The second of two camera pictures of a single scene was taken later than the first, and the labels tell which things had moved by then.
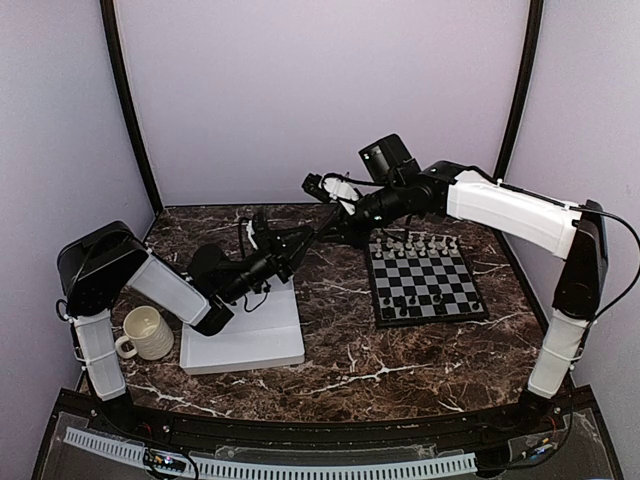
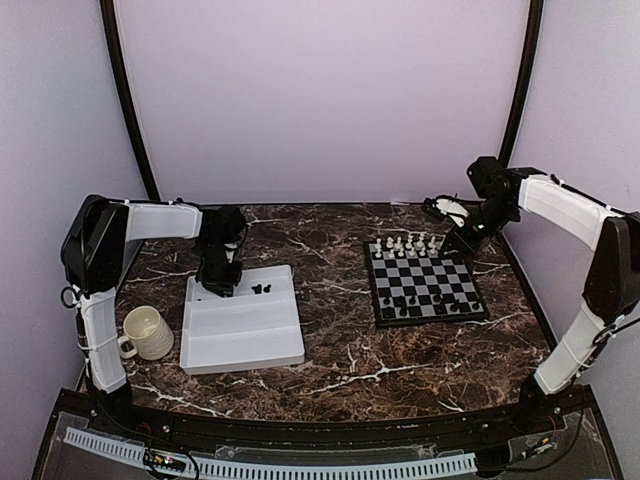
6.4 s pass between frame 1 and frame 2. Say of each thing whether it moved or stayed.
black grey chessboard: stayed
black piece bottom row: stayed
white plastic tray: stayed
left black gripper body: moved
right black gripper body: moved
